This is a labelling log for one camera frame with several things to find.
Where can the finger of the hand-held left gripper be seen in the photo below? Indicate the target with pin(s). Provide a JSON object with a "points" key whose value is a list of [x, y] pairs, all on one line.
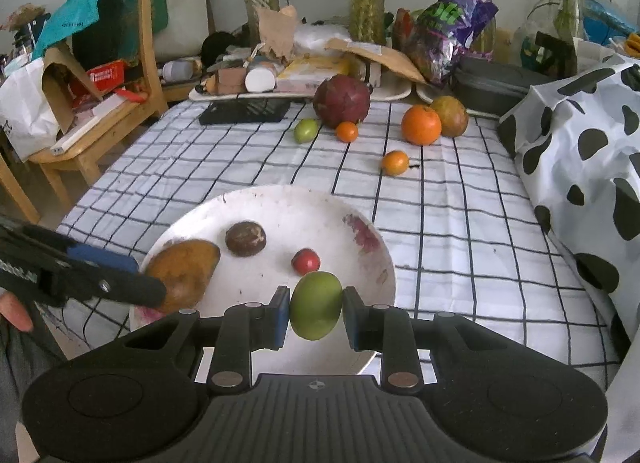
{"points": [[102, 258], [135, 288]]}

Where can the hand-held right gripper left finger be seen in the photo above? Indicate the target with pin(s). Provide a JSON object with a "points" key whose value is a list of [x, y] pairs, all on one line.
{"points": [[281, 318]]}

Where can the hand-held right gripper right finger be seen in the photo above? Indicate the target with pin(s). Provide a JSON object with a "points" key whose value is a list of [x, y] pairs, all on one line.
{"points": [[352, 318]]}

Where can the green mango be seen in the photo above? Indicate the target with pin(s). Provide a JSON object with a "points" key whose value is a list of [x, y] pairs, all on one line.
{"points": [[316, 305]]}

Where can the yellow-brown mango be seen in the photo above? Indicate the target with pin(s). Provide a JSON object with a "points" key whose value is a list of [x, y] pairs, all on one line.
{"points": [[190, 263]]}

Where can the white plate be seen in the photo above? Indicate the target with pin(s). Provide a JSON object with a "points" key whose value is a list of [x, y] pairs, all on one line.
{"points": [[280, 223]]}

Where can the red dragon fruit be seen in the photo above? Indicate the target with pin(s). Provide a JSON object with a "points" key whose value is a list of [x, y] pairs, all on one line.
{"points": [[342, 100]]}

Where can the yellow-brown round fruit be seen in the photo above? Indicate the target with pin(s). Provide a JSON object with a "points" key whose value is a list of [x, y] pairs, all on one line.
{"points": [[454, 115]]}

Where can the person's left hand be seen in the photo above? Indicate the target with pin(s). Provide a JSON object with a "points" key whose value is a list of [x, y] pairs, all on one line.
{"points": [[15, 310]]}

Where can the small red fruit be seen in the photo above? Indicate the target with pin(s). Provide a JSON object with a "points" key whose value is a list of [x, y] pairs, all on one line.
{"points": [[305, 261]]}

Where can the brown passion fruit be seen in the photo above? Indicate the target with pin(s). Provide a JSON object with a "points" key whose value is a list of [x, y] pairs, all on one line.
{"points": [[245, 239]]}

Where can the checked tablecloth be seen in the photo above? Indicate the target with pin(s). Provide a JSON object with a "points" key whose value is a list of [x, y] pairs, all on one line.
{"points": [[450, 243]]}

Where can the grey trousers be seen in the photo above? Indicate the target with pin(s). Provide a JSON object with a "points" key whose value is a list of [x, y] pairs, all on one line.
{"points": [[25, 383]]}

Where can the white plastic bag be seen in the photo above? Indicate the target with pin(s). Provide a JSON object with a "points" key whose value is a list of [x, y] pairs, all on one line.
{"points": [[22, 108]]}

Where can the small tangerine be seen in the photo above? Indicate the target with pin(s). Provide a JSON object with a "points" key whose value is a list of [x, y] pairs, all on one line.
{"points": [[346, 132], [394, 163]]}

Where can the brown cardboard sheet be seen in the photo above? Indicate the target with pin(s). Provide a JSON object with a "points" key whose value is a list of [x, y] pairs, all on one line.
{"points": [[55, 78]]}

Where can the red box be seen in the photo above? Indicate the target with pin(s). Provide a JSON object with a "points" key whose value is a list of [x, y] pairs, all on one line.
{"points": [[102, 75]]}

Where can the small green fruit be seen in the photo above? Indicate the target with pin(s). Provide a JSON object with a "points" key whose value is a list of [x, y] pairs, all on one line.
{"points": [[305, 131]]}

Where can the wooden chair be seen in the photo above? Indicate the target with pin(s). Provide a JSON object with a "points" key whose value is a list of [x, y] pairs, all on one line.
{"points": [[150, 68]]}

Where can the black smartphone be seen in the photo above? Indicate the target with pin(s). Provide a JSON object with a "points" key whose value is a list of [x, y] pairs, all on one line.
{"points": [[245, 111]]}

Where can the large orange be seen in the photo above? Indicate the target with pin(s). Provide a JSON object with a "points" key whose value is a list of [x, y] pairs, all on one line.
{"points": [[421, 125]]}

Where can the small brown box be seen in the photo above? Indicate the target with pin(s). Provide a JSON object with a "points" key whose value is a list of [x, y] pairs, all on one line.
{"points": [[230, 80]]}

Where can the white bottle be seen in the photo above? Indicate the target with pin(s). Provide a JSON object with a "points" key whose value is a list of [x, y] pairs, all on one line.
{"points": [[260, 78]]}

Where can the black round object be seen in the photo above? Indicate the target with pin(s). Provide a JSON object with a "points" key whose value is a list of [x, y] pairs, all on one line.
{"points": [[217, 45]]}

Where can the yellow box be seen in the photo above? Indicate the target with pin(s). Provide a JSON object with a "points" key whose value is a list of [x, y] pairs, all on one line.
{"points": [[310, 73]]}

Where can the teal plastic bag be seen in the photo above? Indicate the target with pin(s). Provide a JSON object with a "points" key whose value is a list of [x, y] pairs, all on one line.
{"points": [[75, 8]]}

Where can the white tote bag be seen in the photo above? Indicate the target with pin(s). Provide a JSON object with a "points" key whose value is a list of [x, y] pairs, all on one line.
{"points": [[187, 13]]}

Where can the brown paper envelope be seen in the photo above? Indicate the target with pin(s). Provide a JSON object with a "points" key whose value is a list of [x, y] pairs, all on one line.
{"points": [[380, 58]]}

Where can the grey zip case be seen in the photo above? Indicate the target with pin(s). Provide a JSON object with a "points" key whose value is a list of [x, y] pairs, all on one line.
{"points": [[495, 88]]}

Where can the cow-print cloth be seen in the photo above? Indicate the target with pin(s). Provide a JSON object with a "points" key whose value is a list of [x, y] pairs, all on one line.
{"points": [[575, 143]]}

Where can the clear plastic bag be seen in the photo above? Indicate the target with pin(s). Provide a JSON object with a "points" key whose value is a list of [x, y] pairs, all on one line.
{"points": [[320, 35]]}

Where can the torn brown paper bag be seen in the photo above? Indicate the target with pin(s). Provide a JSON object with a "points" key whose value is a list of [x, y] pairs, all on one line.
{"points": [[275, 30]]}

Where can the purple snack bag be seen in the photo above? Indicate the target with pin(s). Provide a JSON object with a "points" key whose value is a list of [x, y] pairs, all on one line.
{"points": [[450, 28]]}

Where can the orange snack pieces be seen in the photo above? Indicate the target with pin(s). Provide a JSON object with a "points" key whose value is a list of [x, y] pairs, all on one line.
{"points": [[632, 45]]}

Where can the blue plastic item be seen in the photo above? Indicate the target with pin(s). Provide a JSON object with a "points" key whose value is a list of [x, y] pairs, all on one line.
{"points": [[607, 18]]}

